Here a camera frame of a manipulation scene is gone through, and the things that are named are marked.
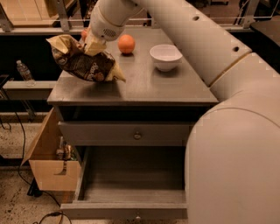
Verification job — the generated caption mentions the brown chip bag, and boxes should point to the brown chip bag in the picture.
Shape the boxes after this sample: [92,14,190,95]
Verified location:
[46,34,126,82]

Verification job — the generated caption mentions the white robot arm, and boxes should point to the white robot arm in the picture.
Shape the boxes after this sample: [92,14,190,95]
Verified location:
[90,0,280,224]

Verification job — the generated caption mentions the closed top drawer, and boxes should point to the closed top drawer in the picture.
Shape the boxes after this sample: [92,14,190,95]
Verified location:
[59,122,192,146]

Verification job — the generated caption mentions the grey drawer cabinet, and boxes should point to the grey drawer cabinet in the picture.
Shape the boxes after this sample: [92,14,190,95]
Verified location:
[46,26,220,165]

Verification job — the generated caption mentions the open middle drawer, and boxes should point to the open middle drawer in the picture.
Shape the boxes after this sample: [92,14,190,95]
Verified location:
[61,146,187,220]

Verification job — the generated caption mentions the red apple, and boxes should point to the red apple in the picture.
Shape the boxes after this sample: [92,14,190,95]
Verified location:
[80,28,88,41]

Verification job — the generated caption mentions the orange fruit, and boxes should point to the orange fruit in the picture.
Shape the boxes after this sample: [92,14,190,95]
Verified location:
[118,34,136,54]

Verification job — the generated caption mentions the white bowl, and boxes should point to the white bowl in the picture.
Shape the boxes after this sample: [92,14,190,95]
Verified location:
[150,45,183,72]

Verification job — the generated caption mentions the clear water bottle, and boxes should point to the clear water bottle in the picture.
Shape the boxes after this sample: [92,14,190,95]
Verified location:
[17,60,36,87]

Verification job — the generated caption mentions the snack packets in box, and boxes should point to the snack packets in box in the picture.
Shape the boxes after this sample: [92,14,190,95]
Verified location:
[56,136,76,161]

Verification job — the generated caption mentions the cardboard box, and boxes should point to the cardboard box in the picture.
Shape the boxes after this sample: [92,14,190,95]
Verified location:
[22,108,81,192]

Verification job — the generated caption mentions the black floor cable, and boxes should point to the black floor cable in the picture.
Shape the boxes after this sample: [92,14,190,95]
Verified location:
[0,95,73,224]

